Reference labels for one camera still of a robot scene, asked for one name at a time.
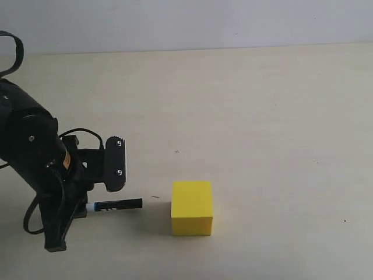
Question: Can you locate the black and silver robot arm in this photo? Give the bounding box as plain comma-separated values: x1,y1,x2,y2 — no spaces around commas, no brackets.
1,79,104,253

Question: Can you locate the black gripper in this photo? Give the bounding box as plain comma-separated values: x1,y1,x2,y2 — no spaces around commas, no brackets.
37,135,105,251

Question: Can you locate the yellow cube block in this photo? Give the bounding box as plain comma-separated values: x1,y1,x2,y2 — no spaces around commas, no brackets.
171,181,213,236

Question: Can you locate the black and white marker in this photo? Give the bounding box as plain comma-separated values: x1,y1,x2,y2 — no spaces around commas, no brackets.
86,198,143,212

